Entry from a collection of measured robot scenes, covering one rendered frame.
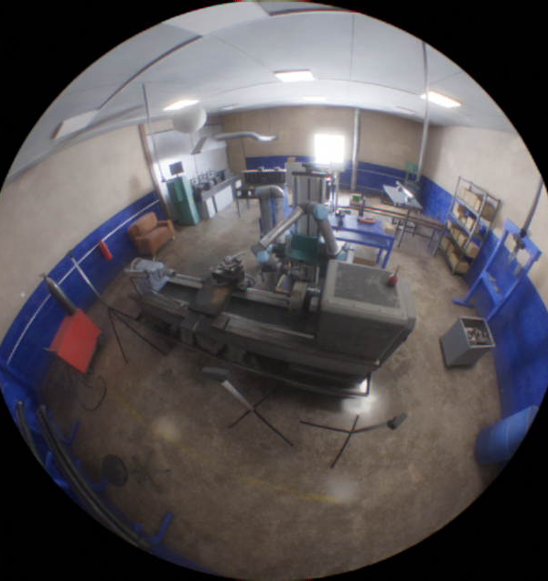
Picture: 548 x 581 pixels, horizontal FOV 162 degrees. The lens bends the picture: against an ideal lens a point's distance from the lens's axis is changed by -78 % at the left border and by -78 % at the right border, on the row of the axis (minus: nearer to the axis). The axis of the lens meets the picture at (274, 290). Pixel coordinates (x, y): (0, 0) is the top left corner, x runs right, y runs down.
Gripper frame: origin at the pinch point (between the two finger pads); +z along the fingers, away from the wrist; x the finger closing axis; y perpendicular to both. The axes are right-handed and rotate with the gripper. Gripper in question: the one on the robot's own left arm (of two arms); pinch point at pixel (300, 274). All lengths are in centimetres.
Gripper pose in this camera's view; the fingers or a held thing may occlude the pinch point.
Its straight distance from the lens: 140.6
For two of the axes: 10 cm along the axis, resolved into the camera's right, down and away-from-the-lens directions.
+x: -7.0, 1.2, -7.1
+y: -1.4, 9.5, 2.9
